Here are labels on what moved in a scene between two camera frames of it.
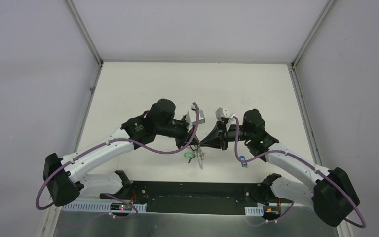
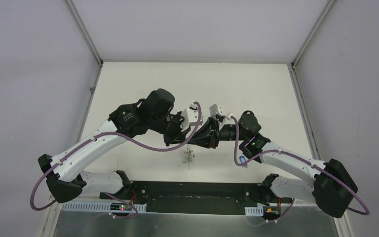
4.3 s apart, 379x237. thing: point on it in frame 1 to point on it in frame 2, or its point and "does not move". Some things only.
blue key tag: [244, 164] does not move
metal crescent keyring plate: [200, 157] to [190, 153]
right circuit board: [270, 213] does not move
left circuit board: [119, 207] does not move
